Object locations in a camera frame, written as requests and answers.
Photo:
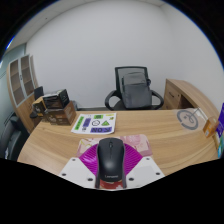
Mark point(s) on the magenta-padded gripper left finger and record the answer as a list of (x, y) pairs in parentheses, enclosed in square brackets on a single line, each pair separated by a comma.
[(88, 163)]

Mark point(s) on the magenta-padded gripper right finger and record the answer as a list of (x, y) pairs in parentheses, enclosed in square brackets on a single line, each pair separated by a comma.
[(133, 163)]

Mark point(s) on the black computer mouse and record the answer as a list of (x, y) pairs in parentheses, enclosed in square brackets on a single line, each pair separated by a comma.
[(110, 161)]

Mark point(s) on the pink cartoon print mouse pad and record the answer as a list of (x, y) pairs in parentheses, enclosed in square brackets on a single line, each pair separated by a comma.
[(137, 143)]

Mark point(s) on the white sticker sheet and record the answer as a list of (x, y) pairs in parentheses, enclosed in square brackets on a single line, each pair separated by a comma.
[(94, 123)]

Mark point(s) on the large brown cardboard box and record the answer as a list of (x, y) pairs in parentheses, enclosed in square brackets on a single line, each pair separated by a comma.
[(61, 115)]

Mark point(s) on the black mesh office chair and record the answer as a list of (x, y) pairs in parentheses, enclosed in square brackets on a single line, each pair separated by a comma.
[(113, 98)]

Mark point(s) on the clear bag with round print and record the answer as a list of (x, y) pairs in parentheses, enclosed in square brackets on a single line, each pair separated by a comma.
[(188, 119)]

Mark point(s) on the black carton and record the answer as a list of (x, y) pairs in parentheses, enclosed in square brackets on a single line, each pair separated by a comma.
[(56, 99)]

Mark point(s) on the grey backpack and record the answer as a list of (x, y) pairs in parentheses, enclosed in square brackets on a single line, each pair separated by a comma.
[(136, 90)]

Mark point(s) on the small brown cardboard box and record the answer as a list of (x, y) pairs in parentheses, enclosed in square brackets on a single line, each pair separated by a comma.
[(38, 106)]

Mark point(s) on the large black leather chair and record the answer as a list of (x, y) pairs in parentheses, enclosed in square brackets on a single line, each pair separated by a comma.
[(10, 136)]

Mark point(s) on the orange box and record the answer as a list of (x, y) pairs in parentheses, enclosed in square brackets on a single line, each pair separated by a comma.
[(210, 127)]

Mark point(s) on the small black chair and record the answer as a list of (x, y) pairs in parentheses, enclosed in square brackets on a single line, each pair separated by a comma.
[(37, 93)]

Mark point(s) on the wooden side desk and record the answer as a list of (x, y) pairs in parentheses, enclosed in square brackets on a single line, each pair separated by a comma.
[(186, 95)]

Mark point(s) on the wooden shelf unit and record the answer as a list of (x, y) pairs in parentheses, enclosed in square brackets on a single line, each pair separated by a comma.
[(20, 86)]

